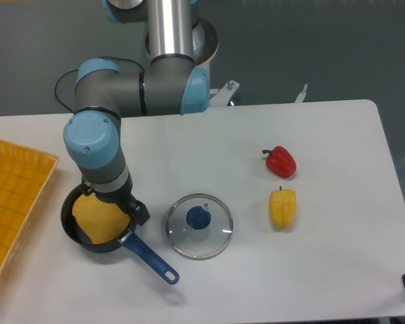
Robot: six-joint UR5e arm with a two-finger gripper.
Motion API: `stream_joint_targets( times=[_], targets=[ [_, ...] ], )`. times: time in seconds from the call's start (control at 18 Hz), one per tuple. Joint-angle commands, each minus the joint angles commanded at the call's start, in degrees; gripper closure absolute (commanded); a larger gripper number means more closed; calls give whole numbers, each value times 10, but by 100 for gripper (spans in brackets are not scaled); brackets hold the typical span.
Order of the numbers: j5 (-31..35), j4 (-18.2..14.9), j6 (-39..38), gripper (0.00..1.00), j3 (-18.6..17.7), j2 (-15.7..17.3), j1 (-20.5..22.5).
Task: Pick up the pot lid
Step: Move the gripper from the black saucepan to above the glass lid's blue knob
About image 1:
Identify glass pot lid blue knob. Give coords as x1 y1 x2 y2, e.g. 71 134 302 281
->
165 193 234 261

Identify red bell pepper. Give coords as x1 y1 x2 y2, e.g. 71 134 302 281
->
262 146 297 179

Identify black saucepan blue handle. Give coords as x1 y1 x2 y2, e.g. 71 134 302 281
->
61 184 180 285

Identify black cable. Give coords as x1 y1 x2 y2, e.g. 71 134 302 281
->
55 56 146 113

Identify yellow bell pepper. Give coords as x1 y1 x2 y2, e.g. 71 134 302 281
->
269 186 296 228

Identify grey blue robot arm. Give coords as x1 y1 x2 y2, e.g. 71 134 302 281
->
63 1 210 225

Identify white table clamp bracket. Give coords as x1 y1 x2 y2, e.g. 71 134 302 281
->
294 84 308 103

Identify yellow toast slice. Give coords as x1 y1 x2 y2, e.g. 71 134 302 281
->
72 194 131 244

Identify yellow woven basket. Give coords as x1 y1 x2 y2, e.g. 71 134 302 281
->
0 139 59 278

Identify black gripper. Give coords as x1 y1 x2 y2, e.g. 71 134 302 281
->
82 182 151 226

